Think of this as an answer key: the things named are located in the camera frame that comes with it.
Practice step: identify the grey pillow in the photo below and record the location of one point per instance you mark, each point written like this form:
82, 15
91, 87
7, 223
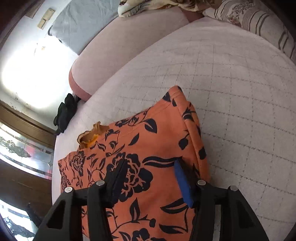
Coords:
80, 21

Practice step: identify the beige wall switch plate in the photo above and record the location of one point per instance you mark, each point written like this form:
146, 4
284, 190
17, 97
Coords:
45, 18

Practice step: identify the black clothes pile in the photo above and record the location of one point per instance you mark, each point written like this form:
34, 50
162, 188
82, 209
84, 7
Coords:
66, 111

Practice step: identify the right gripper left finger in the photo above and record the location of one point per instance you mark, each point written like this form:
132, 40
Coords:
64, 219

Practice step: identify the striped floral cushion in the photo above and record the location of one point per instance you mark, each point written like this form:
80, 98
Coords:
256, 17

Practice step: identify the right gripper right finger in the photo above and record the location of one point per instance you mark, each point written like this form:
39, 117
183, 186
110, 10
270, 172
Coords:
237, 219

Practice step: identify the orange black floral blouse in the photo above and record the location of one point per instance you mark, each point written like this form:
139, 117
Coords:
150, 206

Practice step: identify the pink quilted bolster headboard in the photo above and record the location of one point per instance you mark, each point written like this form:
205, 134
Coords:
119, 42

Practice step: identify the beige brown floral cloth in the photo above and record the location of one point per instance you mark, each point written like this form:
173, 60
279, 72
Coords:
132, 7

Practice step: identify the stained glass wooden door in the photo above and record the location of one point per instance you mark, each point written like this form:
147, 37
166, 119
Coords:
26, 171

